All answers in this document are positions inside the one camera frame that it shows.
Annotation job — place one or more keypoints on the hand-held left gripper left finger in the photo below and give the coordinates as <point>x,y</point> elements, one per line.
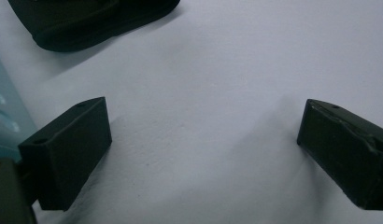
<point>65,155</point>

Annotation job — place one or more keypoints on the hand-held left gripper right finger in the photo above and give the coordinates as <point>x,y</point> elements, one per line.
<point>348,155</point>

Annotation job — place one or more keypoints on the black fabric item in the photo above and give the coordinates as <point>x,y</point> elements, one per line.
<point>87,21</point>

